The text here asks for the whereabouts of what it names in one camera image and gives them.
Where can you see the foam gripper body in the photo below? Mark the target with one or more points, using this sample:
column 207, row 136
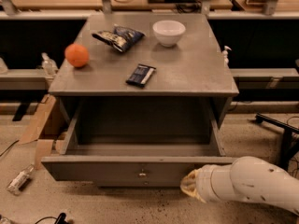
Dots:
column 204, row 181

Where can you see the grey top drawer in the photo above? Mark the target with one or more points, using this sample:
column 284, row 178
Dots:
column 126, row 149

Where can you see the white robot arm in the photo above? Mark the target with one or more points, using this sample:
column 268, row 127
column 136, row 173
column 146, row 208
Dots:
column 247, row 180

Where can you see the black metal stand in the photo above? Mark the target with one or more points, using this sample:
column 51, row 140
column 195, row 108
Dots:
column 289, row 146

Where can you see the dark blue snack packet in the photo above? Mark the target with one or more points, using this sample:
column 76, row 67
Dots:
column 141, row 75

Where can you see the white pump bottle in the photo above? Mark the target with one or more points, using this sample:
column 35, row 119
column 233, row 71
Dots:
column 225, row 54

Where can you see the brown cardboard box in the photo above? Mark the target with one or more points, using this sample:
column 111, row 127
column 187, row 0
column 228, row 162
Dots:
column 44, row 128

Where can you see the grey wooden cabinet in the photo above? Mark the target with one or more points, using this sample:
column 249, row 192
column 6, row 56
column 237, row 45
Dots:
column 194, row 67

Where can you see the white bowl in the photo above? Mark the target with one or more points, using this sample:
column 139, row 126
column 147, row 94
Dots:
column 168, row 33

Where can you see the blue chip bag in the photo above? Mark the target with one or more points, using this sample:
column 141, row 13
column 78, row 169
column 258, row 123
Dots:
column 121, row 38

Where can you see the orange fruit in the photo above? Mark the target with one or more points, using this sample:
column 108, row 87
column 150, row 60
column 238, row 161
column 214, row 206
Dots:
column 76, row 55

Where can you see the clear bottle on floor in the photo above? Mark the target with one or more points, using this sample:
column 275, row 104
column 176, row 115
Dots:
column 21, row 178

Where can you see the clear bottle on shelf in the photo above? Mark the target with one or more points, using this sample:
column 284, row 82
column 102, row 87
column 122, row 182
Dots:
column 49, row 65

